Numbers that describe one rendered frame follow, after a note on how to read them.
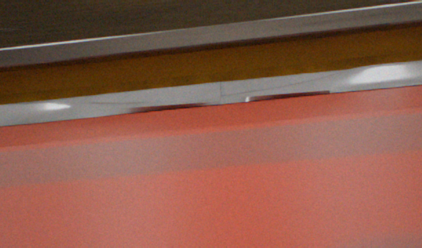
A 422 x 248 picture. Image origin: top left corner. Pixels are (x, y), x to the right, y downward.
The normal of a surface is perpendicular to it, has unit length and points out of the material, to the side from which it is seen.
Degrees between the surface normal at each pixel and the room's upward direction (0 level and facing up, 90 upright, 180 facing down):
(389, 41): 90
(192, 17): 90
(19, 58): 90
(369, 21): 90
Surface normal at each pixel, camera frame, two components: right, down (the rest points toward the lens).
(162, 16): -0.06, 0.08
